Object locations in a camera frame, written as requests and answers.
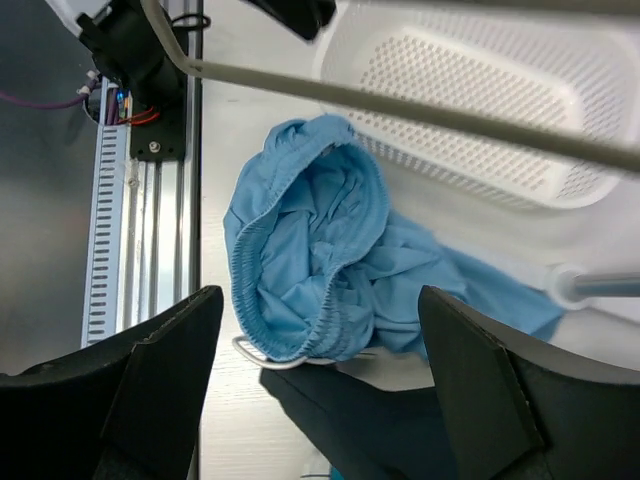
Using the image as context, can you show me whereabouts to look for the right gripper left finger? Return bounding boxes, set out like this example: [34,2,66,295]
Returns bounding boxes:
[1,286,224,479]

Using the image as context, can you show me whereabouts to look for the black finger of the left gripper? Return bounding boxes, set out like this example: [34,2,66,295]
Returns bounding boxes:
[247,0,336,41]

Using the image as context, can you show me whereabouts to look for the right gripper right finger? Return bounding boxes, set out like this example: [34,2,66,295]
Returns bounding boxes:
[418,286,639,479]

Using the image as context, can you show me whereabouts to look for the light blue shorts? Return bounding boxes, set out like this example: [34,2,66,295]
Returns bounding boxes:
[223,115,564,363]

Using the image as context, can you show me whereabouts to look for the grey hanger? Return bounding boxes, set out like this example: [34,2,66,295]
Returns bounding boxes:
[140,0,640,371]

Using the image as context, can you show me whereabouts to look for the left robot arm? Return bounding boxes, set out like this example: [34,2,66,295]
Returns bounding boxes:
[48,1,336,104]

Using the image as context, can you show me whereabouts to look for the white perforated plastic basket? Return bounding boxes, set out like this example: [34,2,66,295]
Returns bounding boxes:
[313,2,639,210]

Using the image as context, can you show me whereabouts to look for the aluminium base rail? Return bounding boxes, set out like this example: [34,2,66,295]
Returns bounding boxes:
[117,77,202,330]

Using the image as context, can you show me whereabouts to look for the white slotted cable duct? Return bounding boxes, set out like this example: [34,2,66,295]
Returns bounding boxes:
[80,79,127,348]

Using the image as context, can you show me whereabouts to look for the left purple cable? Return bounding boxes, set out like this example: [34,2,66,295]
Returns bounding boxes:
[0,89,91,110]

